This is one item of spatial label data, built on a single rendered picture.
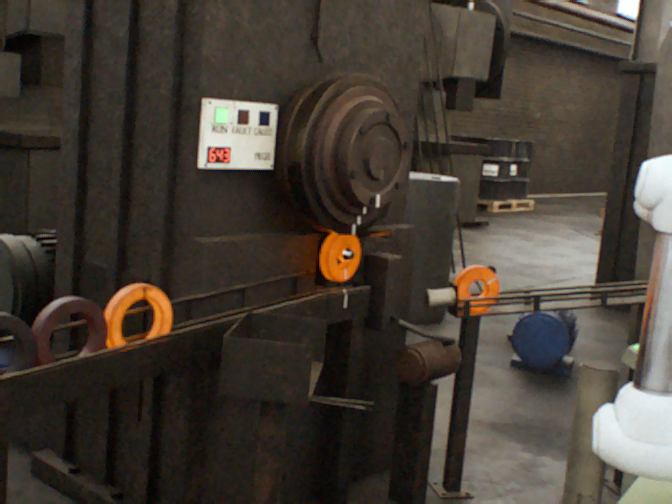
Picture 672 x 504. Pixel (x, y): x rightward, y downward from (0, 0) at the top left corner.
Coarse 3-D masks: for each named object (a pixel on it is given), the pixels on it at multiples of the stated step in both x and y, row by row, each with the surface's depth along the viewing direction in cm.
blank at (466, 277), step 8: (464, 272) 287; (472, 272) 287; (480, 272) 288; (488, 272) 288; (456, 280) 288; (464, 280) 287; (472, 280) 288; (488, 280) 289; (496, 280) 290; (464, 288) 287; (488, 288) 290; (496, 288) 290; (464, 296) 288; (480, 296) 291; (488, 296) 290
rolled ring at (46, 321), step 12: (60, 300) 196; (72, 300) 196; (84, 300) 198; (48, 312) 193; (60, 312) 194; (72, 312) 196; (84, 312) 199; (96, 312) 201; (36, 324) 192; (48, 324) 192; (96, 324) 202; (36, 336) 191; (48, 336) 193; (96, 336) 202; (36, 348) 191; (48, 348) 193; (84, 348) 204; (96, 348) 203; (36, 360) 193; (48, 360) 194
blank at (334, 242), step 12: (336, 240) 259; (348, 240) 264; (324, 252) 259; (336, 252) 260; (360, 252) 269; (324, 264) 259; (336, 264) 261; (348, 264) 266; (336, 276) 262; (348, 276) 266
